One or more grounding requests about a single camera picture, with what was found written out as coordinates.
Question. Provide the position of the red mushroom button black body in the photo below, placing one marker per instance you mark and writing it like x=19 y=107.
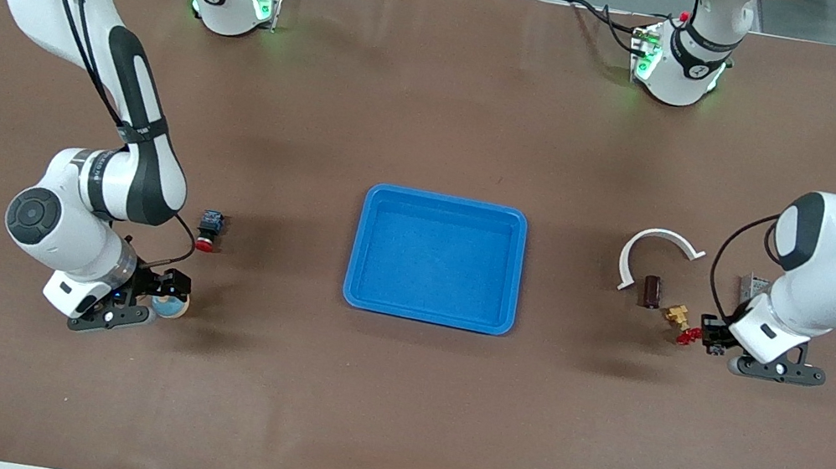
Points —
x=210 y=225

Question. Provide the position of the white curved plastic piece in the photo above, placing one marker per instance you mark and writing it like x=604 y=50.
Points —
x=666 y=234

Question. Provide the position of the small black terminal block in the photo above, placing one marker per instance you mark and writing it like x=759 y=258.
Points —
x=718 y=338

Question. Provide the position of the brown electrolytic capacitor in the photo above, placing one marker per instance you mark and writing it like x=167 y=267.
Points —
x=652 y=291

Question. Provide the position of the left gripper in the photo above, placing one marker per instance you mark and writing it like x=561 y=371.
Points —
x=721 y=334

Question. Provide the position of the blue plastic tray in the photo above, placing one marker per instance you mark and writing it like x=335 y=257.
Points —
x=425 y=295

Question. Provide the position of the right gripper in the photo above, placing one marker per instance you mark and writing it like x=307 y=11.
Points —
x=147 y=283

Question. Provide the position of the blue call bell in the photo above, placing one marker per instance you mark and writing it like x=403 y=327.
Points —
x=172 y=308

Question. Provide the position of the metal mesh power supply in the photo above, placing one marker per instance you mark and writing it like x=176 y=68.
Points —
x=753 y=286

